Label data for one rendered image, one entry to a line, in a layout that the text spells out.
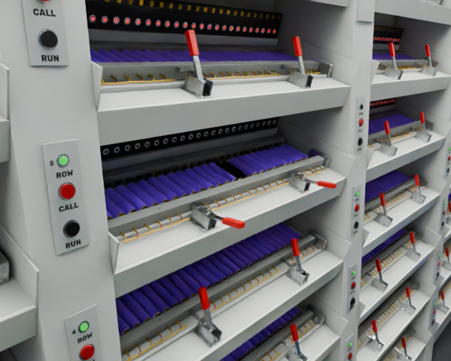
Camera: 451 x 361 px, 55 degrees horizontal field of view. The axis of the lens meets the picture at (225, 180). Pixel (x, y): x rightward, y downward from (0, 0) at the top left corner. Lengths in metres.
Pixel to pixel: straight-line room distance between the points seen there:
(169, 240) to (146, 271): 0.06
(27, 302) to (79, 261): 0.07
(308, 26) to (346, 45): 0.10
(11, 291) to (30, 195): 0.12
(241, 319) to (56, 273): 0.40
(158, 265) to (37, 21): 0.33
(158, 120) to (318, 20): 0.54
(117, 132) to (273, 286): 0.50
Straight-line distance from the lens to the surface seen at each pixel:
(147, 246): 0.61
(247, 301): 0.85
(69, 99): 0.49
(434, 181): 1.68
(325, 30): 1.01
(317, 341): 1.12
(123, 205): 0.66
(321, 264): 1.02
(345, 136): 0.99
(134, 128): 0.55
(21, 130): 0.47
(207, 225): 0.66
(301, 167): 0.91
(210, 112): 0.64
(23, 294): 0.54
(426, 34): 1.66
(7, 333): 0.53
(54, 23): 0.49
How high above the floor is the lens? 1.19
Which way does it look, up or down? 14 degrees down
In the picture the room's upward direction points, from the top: 2 degrees counter-clockwise
